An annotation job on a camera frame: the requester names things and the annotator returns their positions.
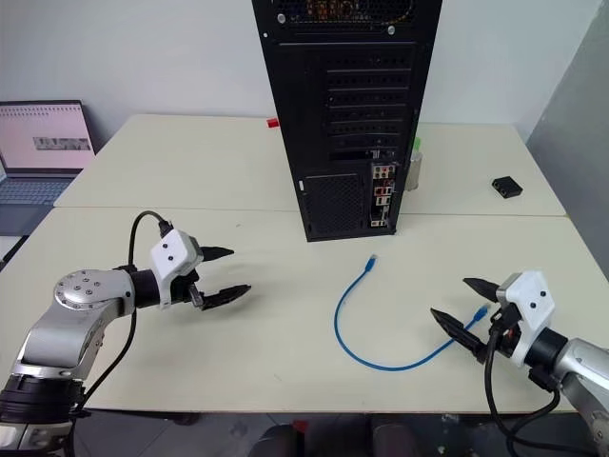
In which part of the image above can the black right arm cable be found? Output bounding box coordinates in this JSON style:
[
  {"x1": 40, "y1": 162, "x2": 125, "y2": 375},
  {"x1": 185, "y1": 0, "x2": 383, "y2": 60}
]
[{"x1": 482, "y1": 317, "x2": 563, "y2": 442}]

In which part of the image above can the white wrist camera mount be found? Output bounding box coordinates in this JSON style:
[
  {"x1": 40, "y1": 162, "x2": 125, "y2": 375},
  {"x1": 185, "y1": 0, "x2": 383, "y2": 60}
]
[
  {"x1": 494, "y1": 270, "x2": 558, "y2": 368},
  {"x1": 149, "y1": 228, "x2": 206, "y2": 311}
]

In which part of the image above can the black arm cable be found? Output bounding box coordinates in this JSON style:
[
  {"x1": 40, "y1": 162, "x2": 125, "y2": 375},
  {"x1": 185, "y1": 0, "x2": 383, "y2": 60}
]
[
  {"x1": 482, "y1": 317, "x2": 563, "y2": 442},
  {"x1": 70, "y1": 210, "x2": 173, "y2": 420}
]

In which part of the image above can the blue ethernet cable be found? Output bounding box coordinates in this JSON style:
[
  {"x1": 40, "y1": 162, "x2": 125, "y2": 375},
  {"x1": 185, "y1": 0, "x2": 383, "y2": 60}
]
[{"x1": 333, "y1": 254, "x2": 492, "y2": 371}]

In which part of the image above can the grey open laptop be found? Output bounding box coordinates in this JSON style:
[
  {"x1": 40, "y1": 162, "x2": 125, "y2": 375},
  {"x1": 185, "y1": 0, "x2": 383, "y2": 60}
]
[{"x1": 0, "y1": 99, "x2": 97, "y2": 238}]

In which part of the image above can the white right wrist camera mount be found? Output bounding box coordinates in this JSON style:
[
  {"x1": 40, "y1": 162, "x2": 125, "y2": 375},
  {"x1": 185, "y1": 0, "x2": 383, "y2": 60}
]
[{"x1": 494, "y1": 270, "x2": 558, "y2": 368}]

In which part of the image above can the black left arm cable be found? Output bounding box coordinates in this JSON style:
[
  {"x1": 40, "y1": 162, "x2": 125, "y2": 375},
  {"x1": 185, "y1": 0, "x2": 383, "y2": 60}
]
[{"x1": 70, "y1": 210, "x2": 173, "y2": 420}]

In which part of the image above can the dark rounded shape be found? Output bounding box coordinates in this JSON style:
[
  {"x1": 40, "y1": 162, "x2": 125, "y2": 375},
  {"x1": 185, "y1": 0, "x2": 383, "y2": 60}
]
[{"x1": 248, "y1": 422, "x2": 305, "y2": 457}]

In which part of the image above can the black computer tower case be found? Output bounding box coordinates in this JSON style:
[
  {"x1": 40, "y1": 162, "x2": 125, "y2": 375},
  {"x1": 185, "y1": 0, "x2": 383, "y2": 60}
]
[{"x1": 250, "y1": 0, "x2": 444, "y2": 244}]

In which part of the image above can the clear bottle with green cap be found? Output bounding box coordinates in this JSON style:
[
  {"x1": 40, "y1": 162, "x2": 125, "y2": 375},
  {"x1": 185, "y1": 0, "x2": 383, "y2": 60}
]
[{"x1": 403, "y1": 137, "x2": 425, "y2": 193}]

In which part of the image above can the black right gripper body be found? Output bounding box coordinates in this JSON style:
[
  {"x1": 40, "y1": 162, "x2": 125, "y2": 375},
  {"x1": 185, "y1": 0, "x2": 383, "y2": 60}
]
[{"x1": 484, "y1": 304, "x2": 524, "y2": 363}]

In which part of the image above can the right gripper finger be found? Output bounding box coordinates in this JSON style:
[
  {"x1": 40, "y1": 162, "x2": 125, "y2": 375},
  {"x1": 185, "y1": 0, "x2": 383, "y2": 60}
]
[
  {"x1": 462, "y1": 277, "x2": 501, "y2": 303},
  {"x1": 429, "y1": 307, "x2": 488, "y2": 365}
]

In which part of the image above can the small black adapter box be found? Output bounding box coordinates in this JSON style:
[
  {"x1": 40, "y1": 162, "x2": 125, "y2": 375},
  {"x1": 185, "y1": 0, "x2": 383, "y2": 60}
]
[{"x1": 491, "y1": 175, "x2": 524, "y2": 200}]

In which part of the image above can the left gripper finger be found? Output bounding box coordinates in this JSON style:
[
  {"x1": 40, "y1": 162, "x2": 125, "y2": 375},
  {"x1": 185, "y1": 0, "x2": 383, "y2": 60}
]
[
  {"x1": 199, "y1": 246, "x2": 236, "y2": 265},
  {"x1": 198, "y1": 284, "x2": 252, "y2": 312}
]

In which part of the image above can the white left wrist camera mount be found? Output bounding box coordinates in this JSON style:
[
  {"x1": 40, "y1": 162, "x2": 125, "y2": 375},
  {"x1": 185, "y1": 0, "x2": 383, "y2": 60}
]
[{"x1": 149, "y1": 228, "x2": 206, "y2": 311}]

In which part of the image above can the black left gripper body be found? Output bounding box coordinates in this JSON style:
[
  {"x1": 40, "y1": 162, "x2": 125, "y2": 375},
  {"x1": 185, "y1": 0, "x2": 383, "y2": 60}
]
[{"x1": 168, "y1": 268, "x2": 206, "y2": 308}]

